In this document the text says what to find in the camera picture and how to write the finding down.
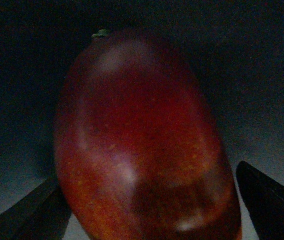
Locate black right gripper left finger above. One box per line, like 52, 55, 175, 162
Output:
0, 179, 71, 240

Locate red mango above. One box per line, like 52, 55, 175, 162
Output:
54, 29, 242, 240

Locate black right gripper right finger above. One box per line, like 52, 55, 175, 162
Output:
236, 161, 284, 240

